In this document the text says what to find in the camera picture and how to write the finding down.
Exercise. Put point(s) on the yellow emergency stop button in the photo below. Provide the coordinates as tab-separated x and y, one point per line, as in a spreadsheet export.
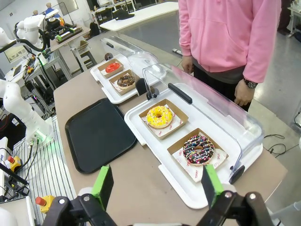
43	204
29	70
13	163

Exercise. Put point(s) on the red glazed donut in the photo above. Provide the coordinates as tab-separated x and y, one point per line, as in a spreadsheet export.
109	68

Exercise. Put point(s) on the black wristwatch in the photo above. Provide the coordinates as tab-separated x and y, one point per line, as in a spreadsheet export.
250	84

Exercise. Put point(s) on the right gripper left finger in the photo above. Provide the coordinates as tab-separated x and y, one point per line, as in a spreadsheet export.
103	188

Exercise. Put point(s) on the white marker pen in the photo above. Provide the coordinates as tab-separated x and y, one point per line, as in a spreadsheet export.
176	50

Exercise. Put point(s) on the black bag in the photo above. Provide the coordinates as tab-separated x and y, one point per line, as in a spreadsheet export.
123	14

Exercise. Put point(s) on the person's right hand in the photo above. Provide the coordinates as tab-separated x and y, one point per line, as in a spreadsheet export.
187	63

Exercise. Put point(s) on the yellow sprinkled donut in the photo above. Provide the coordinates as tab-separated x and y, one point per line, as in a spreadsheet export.
152	117

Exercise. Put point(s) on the near white display case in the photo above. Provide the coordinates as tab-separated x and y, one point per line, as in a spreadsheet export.
103	82

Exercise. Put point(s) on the wooden top table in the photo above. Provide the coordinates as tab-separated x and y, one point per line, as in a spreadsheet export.
77	37

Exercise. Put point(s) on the brown cardboard donut tray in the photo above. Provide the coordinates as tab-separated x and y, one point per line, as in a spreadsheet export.
114	82
103	68
181	115
176	147

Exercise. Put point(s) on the person in pink hoodie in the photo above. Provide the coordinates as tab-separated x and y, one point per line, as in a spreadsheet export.
211	35

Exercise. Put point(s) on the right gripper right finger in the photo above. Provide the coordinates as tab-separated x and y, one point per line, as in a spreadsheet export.
212	186

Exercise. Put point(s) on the chocolate nut donut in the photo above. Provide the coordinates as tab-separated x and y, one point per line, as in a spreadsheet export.
122	82

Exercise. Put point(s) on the person's left hand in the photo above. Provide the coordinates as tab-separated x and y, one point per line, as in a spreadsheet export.
243	94

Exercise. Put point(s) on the white display case base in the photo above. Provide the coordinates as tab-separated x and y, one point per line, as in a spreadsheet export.
162	150

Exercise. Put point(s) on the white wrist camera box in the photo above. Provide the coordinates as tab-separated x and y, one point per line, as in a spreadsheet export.
52	14

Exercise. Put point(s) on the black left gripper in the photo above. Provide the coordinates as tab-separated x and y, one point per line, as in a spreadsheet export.
53	26

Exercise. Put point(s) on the white side table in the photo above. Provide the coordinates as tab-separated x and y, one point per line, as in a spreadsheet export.
295	14

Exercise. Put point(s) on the background person blue shirt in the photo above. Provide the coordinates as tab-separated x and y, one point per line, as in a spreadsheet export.
49	8

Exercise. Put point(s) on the black serving tray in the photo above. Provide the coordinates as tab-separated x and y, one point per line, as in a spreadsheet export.
98	136

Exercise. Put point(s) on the framed paper sign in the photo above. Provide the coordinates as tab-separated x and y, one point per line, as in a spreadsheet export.
15	54

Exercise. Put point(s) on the person's left forearm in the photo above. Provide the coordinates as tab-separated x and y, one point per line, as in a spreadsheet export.
261	58

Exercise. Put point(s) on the large white table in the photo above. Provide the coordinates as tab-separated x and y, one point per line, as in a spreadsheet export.
145	16

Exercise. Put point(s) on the clear display case lid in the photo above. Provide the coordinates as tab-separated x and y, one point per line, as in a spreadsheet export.
211	113
131	51

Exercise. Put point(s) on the chocolate rainbow sprinkle donut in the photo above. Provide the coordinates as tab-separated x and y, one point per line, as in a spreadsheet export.
190	153

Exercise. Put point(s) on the slotted aluminium base plate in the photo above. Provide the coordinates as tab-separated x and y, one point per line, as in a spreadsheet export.
51	169

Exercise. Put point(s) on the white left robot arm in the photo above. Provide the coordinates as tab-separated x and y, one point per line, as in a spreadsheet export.
21	106

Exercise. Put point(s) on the person's right forearm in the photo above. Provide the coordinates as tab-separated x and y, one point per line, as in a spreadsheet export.
184	47

